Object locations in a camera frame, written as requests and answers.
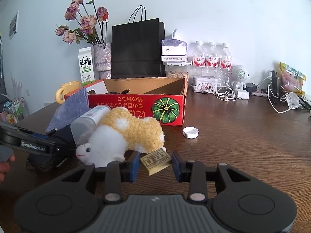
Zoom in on yellow white plush toy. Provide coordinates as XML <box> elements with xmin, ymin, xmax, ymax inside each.
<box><xmin>75</xmin><ymin>107</ymin><xmax>165</xmax><ymax>168</ymax></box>

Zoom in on white plastic bottle cap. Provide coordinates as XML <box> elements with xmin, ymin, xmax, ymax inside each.
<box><xmin>183</xmin><ymin>126</ymin><xmax>199</xmax><ymax>139</ymax></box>

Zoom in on person's left hand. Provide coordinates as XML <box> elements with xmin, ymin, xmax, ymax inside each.
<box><xmin>0</xmin><ymin>154</ymin><xmax>15</xmax><ymax>185</ymax></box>

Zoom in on dark navy pouch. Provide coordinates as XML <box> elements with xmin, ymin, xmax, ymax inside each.
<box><xmin>26</xmin><ymin>125</ymin><xmax>76</xmax><ymax>172</ymax></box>

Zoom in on translucent plastic bottle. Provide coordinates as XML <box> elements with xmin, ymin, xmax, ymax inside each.
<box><xmin>70</xmin><ymin>105</ymin><xmax>111</xmax><ymax>147</ymax></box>

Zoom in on blue denim pouch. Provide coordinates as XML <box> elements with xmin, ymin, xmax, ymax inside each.
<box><xmin>45</xmin><ymin>87</ymin><xmax>90</xmax><ymax>133</ymax></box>

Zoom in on yellow ceramic mug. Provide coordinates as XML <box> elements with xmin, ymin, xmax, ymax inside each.
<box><xmin>55</xmin><ymin>81</ymin><xmax>82</xmax><ymax>104</ymax></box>

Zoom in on small gold paper box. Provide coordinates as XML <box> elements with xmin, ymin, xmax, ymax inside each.
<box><xmin>140</xmin><ymin>148</ymin><xmax>171</xmax><ymax>176</ymax></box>

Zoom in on white milk carton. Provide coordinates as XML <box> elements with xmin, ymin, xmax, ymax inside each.
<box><xmin>78</xmin><ymin>47</ymin><xmax>95</xmax><ymax>86</ymax></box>

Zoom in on purple textured vase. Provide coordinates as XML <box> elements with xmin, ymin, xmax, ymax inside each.
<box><xmin>93</xmin><ymin>43</ymin><xmax>112</xmax><ymax>79</ymax></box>

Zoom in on white charger block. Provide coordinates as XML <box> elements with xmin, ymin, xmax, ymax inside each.
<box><xmin>233</xmin><ymin>89</ymin><xmax>250</xmax><ymax>99</ymax></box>

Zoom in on black power adapter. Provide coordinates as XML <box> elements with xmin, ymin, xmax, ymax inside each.
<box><xmin>245</xmin><ymin>83</ymin><xmax>257</xmax><ymax>93</ymax></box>

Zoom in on white floral tin box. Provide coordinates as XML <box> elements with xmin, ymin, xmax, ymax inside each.
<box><xmin>191</xmin><ymin>76</ymin><xmax>218</xmax><ymax>94</ymax></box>

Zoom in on black phone stand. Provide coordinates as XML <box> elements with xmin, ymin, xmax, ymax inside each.
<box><xmin>269</xmin><ymin>70</ymin><xmax>280</xmax><ymax>97</ymax></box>

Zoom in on white robot figurine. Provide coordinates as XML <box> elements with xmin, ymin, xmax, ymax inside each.
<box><xmin>231</xmin><ymin>65</ymin><xmax>249</xmax><ymax>90</ymax></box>

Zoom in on red pumpkin cardboard box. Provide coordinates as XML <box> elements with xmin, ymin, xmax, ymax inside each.
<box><xmin>64</xmin><ymin>77</ymin><xmax>189</xmax><ymax>126</ymax></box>

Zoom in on dried pink rose bouquet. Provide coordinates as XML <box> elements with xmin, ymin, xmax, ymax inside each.
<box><xmin>55</xmin><ymin>0</ymin><xmax>109</xmax><ymax>45</ymax></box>

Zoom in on yellow snack bag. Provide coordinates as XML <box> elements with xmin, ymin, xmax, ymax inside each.
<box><xmin>279</xmin><ymin>62</ymin><xmax>307</xmax><ymax>96</ymax></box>

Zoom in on black paper shopping bag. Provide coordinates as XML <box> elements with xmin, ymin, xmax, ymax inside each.
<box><xmin>111</xmin><ymin>5</ymin><xmax>166</xmax><ymax>79</ymax></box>

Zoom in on right water bottle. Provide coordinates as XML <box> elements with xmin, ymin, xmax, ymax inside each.
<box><xmin>219</xmin><ymin>43</ymin><xmax>232</xmax><ymax>86</ymax></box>

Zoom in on water bottle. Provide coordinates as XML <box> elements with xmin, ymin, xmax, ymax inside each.
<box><xmin>219</xmin><ymin>43</ymin><xmax>232</xmax><ymax>86</ymax></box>
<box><xmin>206</xmin><ymin>42</ymin><xmax>219</xmax><ymax>78</ymax></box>
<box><xmin>192</xmin><ymin>41</ymin><xmax>206</xmax><ymax>76</ymax></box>

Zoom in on clear seed container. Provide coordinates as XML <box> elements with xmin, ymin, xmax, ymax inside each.
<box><xmin>164</xmin><ymin>62</ymin><xmax>189</xmax><ymax>78</ymax></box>

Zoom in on middle water bottle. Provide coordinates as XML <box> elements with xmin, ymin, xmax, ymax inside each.
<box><xmin>206</xmin><ymin>42</ymin><xmax>219</xmax><ymax>78</ymax></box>

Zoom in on left water bottle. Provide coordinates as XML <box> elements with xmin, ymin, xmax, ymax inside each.
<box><xmin>192</xmin><ymin>41</ymin><xmax>206</xmax><ymax>76</ymax></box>

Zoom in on white flat box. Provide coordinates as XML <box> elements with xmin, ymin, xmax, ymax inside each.
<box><xmin>161</xmin><ymin>56</ymin><xmax>188</xmax><ymax>62</ymax></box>

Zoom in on white wired earphones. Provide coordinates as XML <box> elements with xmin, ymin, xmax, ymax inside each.
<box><xmin>212</xmin><ymin>82</ymin><xmax>238</xmax><ymax>102</ymax></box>

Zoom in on white charging cable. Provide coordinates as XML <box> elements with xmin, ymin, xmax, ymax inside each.
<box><xmin>257</xmin><ymin>76</ymin><xmax>302</xmax><ymax>114</ymax></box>

